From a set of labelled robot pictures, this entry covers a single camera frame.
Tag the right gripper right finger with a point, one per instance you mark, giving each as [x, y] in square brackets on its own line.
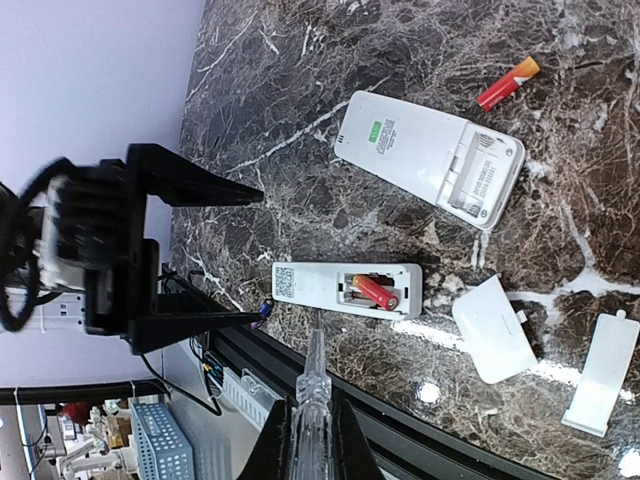
[351, 454]

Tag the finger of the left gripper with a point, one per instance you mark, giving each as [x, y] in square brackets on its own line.
[177, 181]
[180, 317]

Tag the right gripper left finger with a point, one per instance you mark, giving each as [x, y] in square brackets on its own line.
[269, 459]

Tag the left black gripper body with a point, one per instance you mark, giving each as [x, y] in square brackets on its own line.
[120, 264]

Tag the clear pen screwdriver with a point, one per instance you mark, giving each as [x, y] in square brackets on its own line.
[310, 455]

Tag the blue purple battery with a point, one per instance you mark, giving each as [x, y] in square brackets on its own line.
[264, 313]

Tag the red orange battery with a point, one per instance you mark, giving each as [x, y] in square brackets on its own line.
[375, 292]

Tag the narrow white battery cover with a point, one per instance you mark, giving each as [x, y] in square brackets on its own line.
[606, 366]

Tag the white remote green buttons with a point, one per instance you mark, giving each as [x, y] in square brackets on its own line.
[461, 167]

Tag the red yellow battery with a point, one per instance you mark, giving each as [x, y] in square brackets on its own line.
[509, 83]

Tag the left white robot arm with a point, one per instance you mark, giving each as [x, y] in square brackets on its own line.
[62, 296]

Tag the blue perforated crate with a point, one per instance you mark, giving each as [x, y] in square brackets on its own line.
[163, 451]

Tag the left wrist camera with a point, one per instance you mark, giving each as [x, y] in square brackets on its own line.
[43, 223]

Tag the black front table rail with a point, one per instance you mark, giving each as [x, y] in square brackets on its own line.
[408, 437]

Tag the white slotted cable duct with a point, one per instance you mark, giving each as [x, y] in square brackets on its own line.
[249, 395]

